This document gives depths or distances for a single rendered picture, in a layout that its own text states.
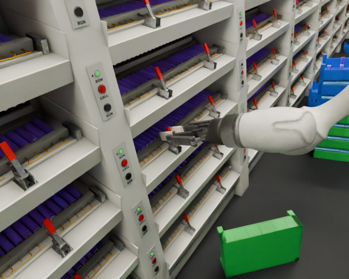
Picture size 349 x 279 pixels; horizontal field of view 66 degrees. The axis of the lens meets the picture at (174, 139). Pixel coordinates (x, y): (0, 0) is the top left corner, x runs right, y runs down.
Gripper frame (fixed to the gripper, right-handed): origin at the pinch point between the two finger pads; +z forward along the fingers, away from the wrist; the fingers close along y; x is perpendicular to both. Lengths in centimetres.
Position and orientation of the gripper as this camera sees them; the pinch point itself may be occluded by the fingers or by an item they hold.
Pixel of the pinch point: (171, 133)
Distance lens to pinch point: 85.7
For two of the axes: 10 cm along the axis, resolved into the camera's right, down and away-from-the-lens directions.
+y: 5.8, -4.8, 6.5
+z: -7.4, 0.1, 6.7
